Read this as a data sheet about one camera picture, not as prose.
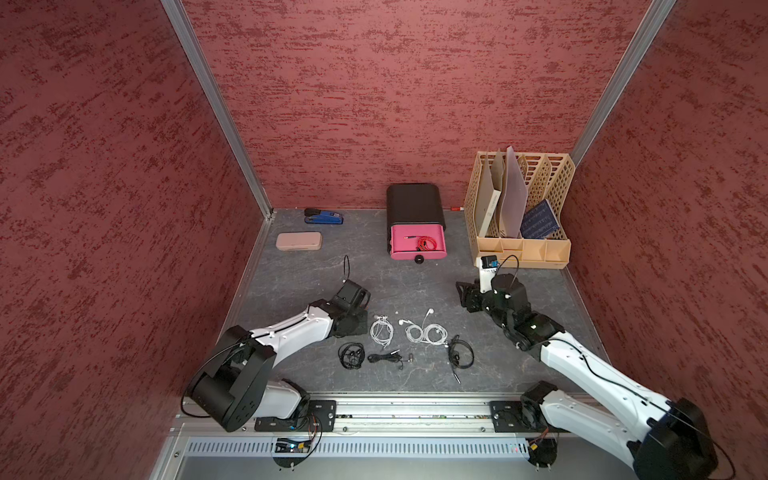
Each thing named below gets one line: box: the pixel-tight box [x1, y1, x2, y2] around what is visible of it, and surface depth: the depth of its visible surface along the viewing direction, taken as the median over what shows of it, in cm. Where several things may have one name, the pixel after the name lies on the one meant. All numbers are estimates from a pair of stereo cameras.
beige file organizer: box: [464, 151, 576, 269], surface depth 105 cm
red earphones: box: [404, 235, 437, 251], surface depth 97 cm
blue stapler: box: [304, 208, 344, 225], surface depth 120 cm
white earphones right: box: [422, 308, 449, 348], surface depth 89 cm
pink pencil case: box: [276, 232, 323, 251], surface depth 111 cm
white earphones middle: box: [398, 319, 423, 343], surface depth 90 cm
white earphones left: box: [370, 314, 394, 349], surface depth 89 cm
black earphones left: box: [338, 342, 365, 370], surface depth 85 cm
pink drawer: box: [390, 223, 447, 265], surface depth 96 cm
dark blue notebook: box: [519, 199, 560, 239], surface depth 105 cm
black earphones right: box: [449, 335, 475, 384], surface depth 85 cm
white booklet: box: [478, 189, 502, 237], surface depth 92 cm
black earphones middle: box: [367, 349, 414, 370], surface depth 85 cm
